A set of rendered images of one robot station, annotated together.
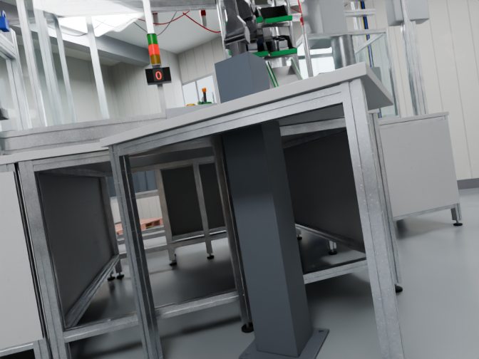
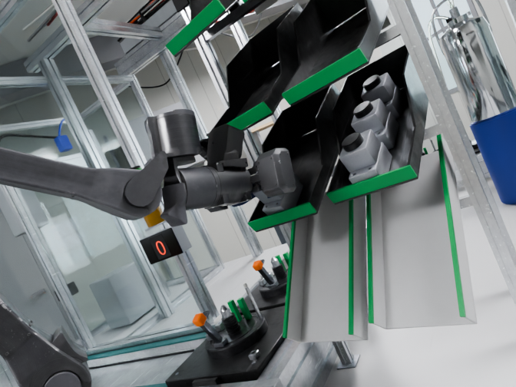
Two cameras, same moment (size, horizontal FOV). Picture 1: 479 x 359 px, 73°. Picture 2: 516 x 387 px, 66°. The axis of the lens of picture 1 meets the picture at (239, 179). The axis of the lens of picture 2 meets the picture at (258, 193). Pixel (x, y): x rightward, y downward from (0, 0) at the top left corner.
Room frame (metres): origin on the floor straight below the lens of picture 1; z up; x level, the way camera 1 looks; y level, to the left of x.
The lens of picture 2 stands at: (1.09, -0.58, 1.29)
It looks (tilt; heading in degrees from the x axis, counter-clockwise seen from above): 4 degrees down; 43
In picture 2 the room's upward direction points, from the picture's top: 25 degrees counter-clockwise
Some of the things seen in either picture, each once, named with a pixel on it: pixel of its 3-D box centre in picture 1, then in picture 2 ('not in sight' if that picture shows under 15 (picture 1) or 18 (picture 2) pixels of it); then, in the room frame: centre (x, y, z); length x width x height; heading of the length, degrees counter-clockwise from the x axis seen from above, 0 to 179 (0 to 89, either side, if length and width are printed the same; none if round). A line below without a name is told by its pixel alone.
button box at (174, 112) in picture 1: (192, 114); not in sight; (1.36, 0.15, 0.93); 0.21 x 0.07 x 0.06; 102
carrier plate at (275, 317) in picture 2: not in sight; (239, 342); (1.58, 0.11, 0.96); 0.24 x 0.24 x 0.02; 12
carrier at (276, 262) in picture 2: not in sight; (278, 269); (1.83, 0.16, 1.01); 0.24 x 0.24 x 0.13; 12
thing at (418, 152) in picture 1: (364, 180); not in sight; (2.64, -1.00, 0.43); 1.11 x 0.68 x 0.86; 102
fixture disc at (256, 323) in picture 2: not in sight; (236, 335); (1.58, 0.11, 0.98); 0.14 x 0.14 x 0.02
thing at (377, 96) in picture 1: (256, 121); not in sight; (1.24, -0.10, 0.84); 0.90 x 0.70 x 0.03; 60
